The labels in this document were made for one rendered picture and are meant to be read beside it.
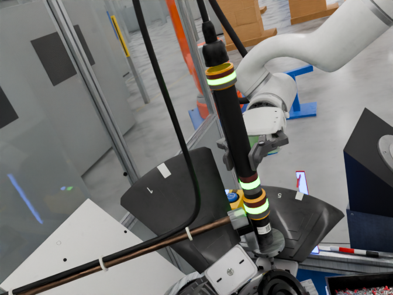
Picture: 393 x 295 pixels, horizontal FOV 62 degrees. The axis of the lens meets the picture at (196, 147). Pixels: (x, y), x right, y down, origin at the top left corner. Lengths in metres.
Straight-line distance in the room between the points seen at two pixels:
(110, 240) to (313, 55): 0.60
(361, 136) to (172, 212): 0.74
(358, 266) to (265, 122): 0.72
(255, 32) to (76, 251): 7.98
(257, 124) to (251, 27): 7.91
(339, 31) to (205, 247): 0.47
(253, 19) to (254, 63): 7.76
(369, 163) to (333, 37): 0.56
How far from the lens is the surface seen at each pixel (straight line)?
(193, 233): 0.62
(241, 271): 0.67
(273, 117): 0.62
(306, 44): 0.68
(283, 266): 0.75
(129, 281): 0.81
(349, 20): 0.66
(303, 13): 9.73
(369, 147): 1.19
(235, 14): 8.54
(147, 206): 0.69
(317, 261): 1.22
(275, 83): 0.74
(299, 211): 0.86
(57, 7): 1.25
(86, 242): 0.81
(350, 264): 1.21
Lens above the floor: 1.74
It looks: 26 degrees down
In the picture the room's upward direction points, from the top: 19 degrees counter-clockwise
